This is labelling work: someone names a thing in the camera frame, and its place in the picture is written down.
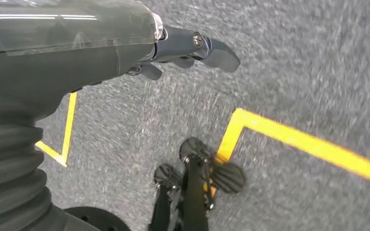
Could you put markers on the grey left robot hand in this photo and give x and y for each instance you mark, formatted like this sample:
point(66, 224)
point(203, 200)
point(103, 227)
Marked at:
point(60, 63)

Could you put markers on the black round flange plate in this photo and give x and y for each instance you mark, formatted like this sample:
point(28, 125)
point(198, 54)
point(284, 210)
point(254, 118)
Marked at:
point(108, 220)

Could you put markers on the black robot foot frame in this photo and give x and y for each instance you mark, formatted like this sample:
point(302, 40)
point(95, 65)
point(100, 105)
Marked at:
point(226, 177)

